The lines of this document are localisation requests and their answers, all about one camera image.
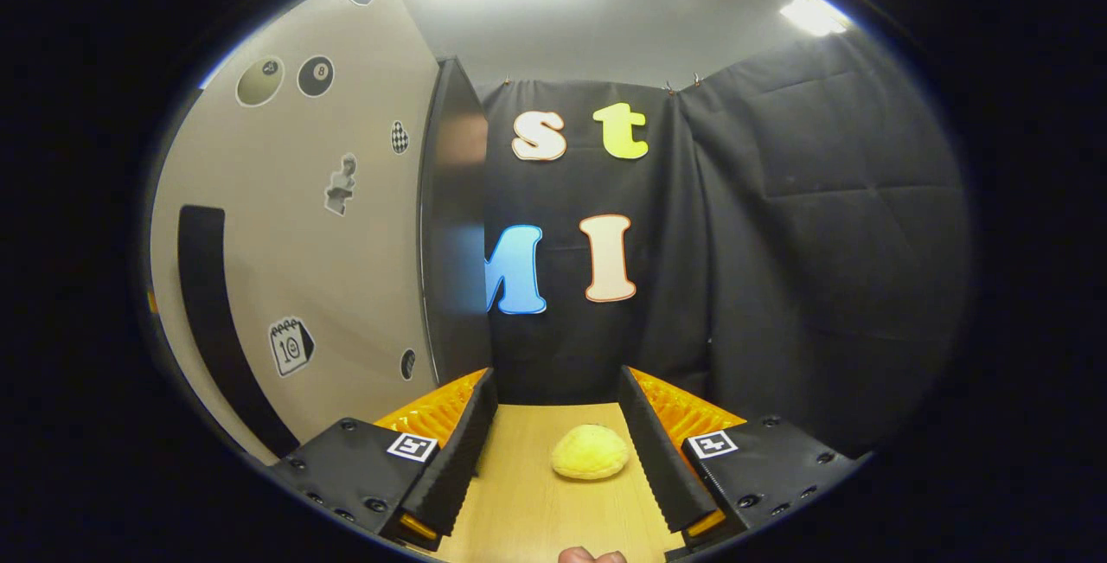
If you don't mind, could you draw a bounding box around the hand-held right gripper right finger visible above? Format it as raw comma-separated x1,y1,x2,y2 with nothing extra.
617,365,866,550

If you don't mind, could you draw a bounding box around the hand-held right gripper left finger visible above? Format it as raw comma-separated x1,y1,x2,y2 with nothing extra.
272,367,500,553

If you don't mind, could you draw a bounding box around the black backdrop cloth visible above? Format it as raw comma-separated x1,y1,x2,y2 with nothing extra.
480,27,974,460

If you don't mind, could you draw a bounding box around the small ceiling light panel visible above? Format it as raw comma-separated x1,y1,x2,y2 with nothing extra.
778,0,853,38

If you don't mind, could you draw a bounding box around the grey cabinet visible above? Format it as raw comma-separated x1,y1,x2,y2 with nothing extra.
418,57,496,387

